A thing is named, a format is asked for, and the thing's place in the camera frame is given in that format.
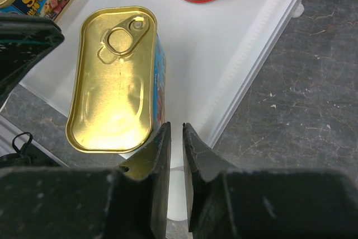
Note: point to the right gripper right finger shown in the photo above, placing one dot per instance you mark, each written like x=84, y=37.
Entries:
x=227, y=202

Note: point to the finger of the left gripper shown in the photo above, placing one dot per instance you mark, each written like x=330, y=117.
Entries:
x=25, y=40

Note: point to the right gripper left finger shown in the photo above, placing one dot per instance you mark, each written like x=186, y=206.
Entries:
x=127, y=201

